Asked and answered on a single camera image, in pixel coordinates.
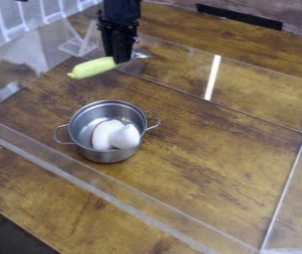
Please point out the white mushroom toy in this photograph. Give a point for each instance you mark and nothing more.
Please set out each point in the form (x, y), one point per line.
(112, 135)

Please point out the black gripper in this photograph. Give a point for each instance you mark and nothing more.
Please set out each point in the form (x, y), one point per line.
(117, 26)

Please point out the small steel pot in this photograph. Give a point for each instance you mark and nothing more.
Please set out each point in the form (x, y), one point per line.
(75, 133)

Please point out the black bar on wall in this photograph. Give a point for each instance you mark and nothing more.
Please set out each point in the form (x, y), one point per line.
(241, 17)

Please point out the clear acrylic enclosure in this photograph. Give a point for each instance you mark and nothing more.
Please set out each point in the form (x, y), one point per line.
(212, 185)

